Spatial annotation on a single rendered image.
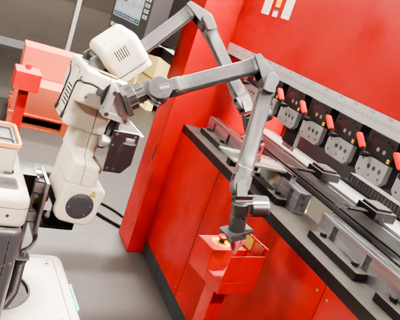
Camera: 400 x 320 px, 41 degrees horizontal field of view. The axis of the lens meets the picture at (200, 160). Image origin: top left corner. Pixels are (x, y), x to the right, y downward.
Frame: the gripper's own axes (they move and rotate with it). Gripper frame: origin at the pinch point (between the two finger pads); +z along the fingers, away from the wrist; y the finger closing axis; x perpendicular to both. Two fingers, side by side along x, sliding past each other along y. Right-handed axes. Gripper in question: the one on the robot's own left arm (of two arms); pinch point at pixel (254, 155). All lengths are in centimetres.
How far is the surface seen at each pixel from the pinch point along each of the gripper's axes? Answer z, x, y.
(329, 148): -9.9, -17.9, -32.1
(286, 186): 11.9, -6.7, -13.3
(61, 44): 68, 24, 692
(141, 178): 43, 37, 101
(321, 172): 16.9, -28.7, -4.9
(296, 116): -13.4, -20.2, -3.5
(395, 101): -31, -31, -55
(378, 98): -31, -31, -46
